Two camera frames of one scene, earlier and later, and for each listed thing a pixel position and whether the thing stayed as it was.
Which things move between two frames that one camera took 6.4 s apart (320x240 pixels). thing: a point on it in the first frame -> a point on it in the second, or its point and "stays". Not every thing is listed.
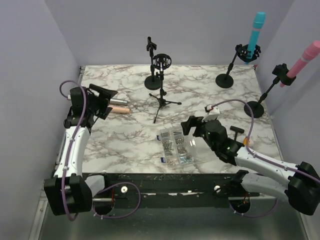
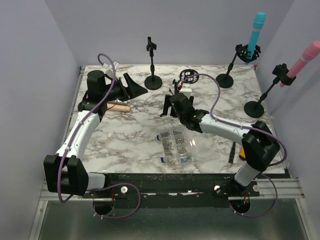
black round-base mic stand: x=152 y=82 stays
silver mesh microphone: x=117 y=101 stays
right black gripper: x=192 y=121 -> x=167 y=103
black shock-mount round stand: x=224 y=80 stays
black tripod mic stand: x=162 y=61 -> x=184 y=74
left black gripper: x=104 y=96 -> x=132 y=90
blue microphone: x=258 y=23 stays
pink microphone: x=312 y=51 stays
